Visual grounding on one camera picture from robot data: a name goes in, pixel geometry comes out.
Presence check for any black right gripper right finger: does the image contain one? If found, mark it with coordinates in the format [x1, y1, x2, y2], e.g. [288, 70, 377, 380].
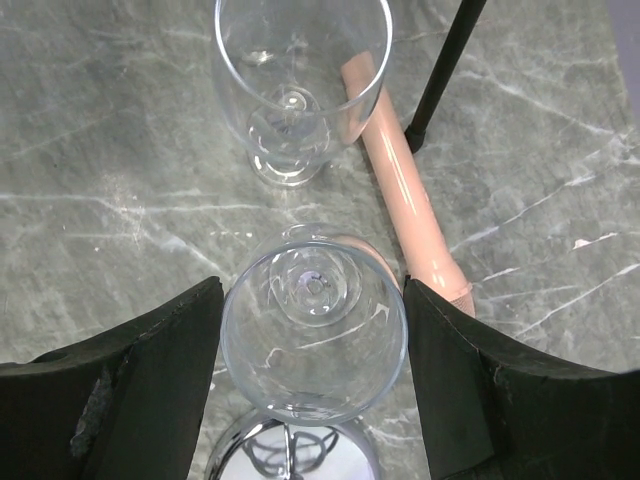
[404, 279, 639, 479]

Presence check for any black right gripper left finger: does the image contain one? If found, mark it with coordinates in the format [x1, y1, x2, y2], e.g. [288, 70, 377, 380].
[1, 276, 224, 479]

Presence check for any clear wine glass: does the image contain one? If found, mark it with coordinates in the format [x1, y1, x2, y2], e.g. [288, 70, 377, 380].
[220, 223, 408, 427]
[212, 1, 393, 188]

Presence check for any chrome wine glass rack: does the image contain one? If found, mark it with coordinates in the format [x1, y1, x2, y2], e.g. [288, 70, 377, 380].
[204, 411, 382, 480]

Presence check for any black music stand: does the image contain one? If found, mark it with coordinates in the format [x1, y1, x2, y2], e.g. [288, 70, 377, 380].
[405, 0, 486, 153]

